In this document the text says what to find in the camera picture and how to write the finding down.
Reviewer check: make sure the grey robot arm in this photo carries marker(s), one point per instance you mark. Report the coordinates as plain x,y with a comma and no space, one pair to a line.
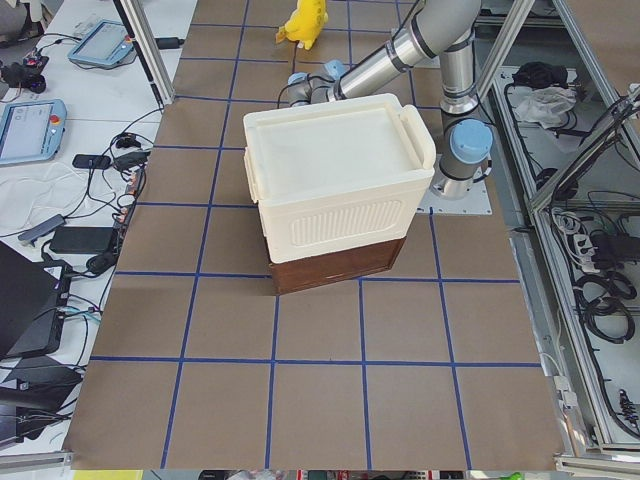
442,30

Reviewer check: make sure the dark wooden drawer cabinet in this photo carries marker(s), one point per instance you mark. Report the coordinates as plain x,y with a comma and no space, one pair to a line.
311,272

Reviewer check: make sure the yellow plush dinosaur toy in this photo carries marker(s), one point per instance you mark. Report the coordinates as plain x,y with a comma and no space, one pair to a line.
304,24

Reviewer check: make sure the black power brick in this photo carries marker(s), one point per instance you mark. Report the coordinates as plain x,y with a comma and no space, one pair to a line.
81,239

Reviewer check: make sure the crumpled white cloth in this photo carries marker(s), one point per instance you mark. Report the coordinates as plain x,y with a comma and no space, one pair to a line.
548,107

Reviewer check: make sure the blue teach pendant far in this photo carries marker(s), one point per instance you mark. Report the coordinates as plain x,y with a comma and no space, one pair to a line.
106,46

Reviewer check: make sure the blue teach pendant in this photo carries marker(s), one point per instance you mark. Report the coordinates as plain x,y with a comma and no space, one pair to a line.
32,131
106,46

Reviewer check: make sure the black laptop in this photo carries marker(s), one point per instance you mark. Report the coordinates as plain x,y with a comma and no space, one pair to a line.
32,297

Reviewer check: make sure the blue teach pendant near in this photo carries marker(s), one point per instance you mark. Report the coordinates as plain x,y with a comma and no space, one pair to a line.
32,131

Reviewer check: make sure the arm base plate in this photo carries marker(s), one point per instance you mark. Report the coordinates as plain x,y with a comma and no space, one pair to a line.
465,202

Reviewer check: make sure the aluminium frame post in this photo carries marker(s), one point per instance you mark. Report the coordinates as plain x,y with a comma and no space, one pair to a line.
133,17

